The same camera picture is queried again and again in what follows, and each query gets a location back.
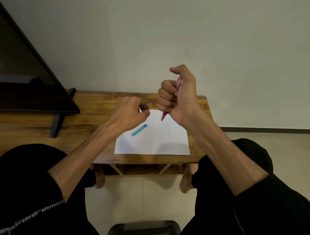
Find black television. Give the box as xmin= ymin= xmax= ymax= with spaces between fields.
xmin=0 ymin=2 xmax=81 ymax=138

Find person's foot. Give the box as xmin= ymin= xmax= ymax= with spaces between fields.
xmin=179 ymin=164 xmax=198 ymax=194
xmin=93 ymin=165 xmax=106 ymax=189

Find black left sleeve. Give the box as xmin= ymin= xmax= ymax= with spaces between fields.
xmin=0 ymin=169 xmax=66 ymax=235

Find person's right leg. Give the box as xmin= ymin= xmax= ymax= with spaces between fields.
xmin=180 ymin=138 xmax=274 ymax=235

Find person's right foot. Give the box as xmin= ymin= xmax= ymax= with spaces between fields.
xmin=179 ymin=164 xmax=198 ymax=194

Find black right sleeve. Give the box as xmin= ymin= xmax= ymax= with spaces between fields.
xmin=233 ymin=173 xmax=310 ymax=235

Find person's left hand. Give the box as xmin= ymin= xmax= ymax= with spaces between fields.
xmin=107 ymin=96 xmax=151 ymax=135

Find person's leg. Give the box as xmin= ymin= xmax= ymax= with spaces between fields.
xmin=180 ymin=138 xmax=274 ymax=235
xmin=0 ymin=143 xmax=100 ymax=235

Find wooden table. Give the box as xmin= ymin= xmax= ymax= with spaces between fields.
xmin=0 ymin=91 xmax=214 ymax=176

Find person's left forearm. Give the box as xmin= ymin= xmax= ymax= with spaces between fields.
xmin=47 ymin=121 xmax=122 ymax=203

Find black stool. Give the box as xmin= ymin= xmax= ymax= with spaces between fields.
xmin=108 ymin=220 xmax=181 ymax=235

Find person's right hand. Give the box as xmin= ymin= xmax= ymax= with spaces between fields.
xmin=157 ymin=64 xmax=202 ymax=127

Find red pen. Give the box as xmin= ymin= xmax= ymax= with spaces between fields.
xmin=161 ymin=76 xmax=183 ymax=122

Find person's left foot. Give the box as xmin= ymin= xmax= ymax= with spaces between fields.
xmin=93 ymin=165 xmax=106 ymax=189

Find person's right forearm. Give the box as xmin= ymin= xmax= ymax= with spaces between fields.
xmin=180 ymin=108 xmax=270 ymax=197

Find dark baseboard strip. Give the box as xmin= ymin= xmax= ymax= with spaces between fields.
xmin=219 ymin=127 xmax=310 ymax=134

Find teal pen cap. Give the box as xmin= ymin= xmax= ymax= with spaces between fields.
xmin=131 ymin=124 xmax=148 ymax=137

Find person's left leg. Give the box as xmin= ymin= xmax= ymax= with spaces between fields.
xmin=0 ymin=143 xmax=100 ymax=235

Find black sleeve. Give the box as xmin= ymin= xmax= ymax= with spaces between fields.
xmin=0 ymin=169 xmax=66 ymax=235
xmin=233 ymin=173 xmax=310 ymax=235

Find white paper sheet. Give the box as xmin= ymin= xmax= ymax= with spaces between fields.
xmin=114 ymin=109 xmax=191 ymax=156

